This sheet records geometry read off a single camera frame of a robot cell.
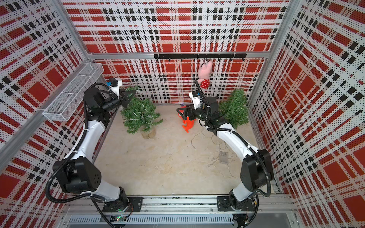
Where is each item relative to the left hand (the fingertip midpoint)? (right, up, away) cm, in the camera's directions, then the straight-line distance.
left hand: (136, 90), depth 75 cm
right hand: (+26, -9, +2) cm, 28 cm away
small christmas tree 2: (+55, -9, +8) cm, 57 cm away
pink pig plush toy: (+38, +16, +18) cm, 45 cm away
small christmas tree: (0, -13, +5) cm, 14 cm away
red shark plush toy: (+28, -19, +31) cm, 46 cm away
